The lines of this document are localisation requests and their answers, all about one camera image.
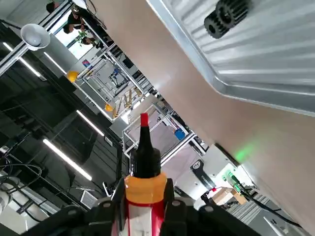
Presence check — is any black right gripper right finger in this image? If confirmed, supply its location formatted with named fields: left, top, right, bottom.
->
left=162, top=178, right=256, bottom=236

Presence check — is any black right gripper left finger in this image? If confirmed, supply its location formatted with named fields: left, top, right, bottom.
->
left=24, top=178, right=127, bottom=236

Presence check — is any yellow hard hat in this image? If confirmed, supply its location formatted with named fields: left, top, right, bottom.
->
left=66, top=70, right=79, bottom=82

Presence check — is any ribbed silver metal tray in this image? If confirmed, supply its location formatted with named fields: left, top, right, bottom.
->
left=145, top=0, right=315, bottom=118

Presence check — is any white desk lamp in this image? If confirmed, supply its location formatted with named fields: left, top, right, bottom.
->
left=20, top=23, right=52, bottom=52

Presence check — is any small black gear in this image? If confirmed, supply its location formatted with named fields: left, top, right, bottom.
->
left=216, top=0, right=253, bottom=28
left=203, top=11, right=231, bottom=40

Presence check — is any orange oil bottle black cap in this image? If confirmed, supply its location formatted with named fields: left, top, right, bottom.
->
left=124, top=112, right=168, bottom=236

